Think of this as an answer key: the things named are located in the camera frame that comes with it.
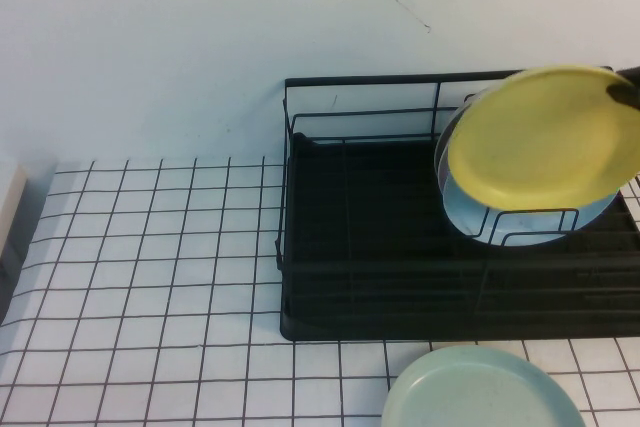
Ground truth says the light blue plate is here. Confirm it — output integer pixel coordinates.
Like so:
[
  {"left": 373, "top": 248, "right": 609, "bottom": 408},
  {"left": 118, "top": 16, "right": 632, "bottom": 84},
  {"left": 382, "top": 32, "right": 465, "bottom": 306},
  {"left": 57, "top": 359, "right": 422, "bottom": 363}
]
[{"left": 438, "top": 146, "right": 624, "bottom": 248}]

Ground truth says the pale green plate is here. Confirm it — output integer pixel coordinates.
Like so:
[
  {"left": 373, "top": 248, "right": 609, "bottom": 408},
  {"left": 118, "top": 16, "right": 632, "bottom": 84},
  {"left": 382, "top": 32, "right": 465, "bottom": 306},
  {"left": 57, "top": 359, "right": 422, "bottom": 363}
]
[{"left": 380, "top": 345, "right": 587, "bottom": 427}]

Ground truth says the grey plate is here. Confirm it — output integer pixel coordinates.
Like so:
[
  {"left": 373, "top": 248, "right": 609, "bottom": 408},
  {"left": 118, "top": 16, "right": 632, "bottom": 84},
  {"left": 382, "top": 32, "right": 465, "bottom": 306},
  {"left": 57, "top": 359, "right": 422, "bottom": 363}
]
[{"left": 433, "top": 69, "right": 531, "bottom": 168}]

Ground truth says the white black-grid tablecloth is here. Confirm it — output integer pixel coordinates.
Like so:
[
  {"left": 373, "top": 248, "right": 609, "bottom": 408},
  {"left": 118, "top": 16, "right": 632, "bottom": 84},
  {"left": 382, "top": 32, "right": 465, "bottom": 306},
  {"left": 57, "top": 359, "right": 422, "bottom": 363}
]
[{"left": 0, "top": 156, "right": 640, "bottom": 427}]

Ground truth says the yellow plate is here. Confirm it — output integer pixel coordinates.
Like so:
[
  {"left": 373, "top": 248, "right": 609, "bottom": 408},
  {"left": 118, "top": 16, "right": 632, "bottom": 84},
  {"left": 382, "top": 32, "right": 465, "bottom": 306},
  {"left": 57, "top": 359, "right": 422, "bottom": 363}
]
[{"left": 446, "top": 64, "right": 640, "bottom": 209}]

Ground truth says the black wire dish rack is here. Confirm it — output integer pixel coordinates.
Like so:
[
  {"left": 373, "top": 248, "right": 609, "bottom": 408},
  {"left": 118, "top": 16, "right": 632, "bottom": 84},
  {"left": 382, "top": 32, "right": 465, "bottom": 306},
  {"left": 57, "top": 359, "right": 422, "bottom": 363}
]
[{"left": 274, "top": 65, "right": 640, "bottom": 343}]

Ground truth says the lilac plate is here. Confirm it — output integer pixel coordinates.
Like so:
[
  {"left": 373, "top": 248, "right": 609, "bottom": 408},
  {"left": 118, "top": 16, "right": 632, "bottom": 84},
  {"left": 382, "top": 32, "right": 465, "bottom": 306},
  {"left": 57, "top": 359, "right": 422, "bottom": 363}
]
[{"left": 436, "top": 111, "right": 464, "bottom": 184}]

